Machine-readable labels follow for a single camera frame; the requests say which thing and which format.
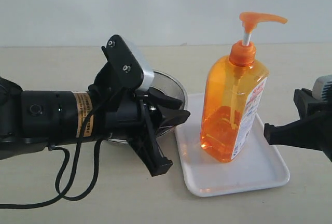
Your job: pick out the white plastic tray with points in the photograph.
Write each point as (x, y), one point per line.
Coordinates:
(258, 166)

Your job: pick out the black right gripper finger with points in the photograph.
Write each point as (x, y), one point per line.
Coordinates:
(290, 136)

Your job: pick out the steel mesh colander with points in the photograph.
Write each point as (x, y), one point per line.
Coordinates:
(168, 85)

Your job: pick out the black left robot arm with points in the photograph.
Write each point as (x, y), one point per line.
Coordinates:
(33, 120)

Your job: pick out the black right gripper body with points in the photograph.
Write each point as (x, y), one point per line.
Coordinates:
(308, 106)

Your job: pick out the orange soap pump bottle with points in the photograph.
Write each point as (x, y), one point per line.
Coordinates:
(233, 90)

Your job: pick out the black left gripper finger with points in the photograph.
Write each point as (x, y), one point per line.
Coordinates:
(170, 118)
(159, 98)

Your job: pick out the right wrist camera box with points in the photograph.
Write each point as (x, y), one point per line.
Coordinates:
(322, 88)

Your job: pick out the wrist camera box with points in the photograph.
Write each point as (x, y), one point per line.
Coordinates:
(128, 64)
(322, 88)

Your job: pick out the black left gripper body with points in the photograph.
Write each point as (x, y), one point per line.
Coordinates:
(115, 110)

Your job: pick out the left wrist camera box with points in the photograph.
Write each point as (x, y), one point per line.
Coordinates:
(128, 64)

